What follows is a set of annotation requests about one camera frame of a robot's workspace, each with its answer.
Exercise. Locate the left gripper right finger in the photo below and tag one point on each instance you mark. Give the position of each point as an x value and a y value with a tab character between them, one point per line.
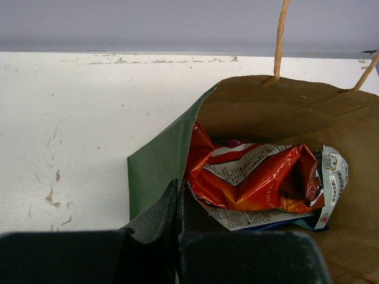
209	253

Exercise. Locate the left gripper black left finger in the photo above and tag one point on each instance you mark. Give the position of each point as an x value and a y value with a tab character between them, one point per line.
143	251

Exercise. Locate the blue snack bag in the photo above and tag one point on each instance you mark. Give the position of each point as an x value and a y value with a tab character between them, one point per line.
263	220

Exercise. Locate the red Doritos bag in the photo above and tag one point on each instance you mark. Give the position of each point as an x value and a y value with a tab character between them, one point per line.
253	176

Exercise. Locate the purple snack bag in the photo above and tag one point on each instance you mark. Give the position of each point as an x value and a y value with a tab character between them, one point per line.
233	143

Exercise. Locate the silver foil packet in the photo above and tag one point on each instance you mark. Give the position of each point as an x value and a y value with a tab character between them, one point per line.
335	174

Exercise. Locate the green paper bag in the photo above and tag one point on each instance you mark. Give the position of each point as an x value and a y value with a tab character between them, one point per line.
268	109

